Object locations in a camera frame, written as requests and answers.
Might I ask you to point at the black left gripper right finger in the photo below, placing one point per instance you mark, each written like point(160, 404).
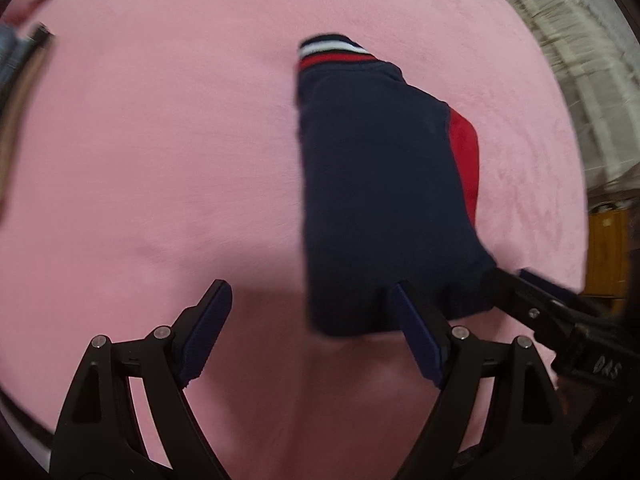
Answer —
point(497, 415)

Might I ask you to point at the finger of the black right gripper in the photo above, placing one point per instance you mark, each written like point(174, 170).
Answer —
point(524, 302)
point(569, 298)

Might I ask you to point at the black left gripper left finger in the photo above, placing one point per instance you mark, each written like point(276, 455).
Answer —
point(98, 436)

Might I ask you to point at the red and navy sweater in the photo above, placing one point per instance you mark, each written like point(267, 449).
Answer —
point(391, 180)

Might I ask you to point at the wooden bedside cabinet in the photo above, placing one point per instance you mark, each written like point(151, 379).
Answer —
point(611, 239)

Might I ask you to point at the pink bed blanket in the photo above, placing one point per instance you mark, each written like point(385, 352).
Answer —
point(159, 153)

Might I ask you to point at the white lace curtain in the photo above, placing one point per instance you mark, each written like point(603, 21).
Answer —
point(594, 56)

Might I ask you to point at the blue grey folded cloth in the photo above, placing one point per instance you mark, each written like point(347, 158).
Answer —
point(17, 54)

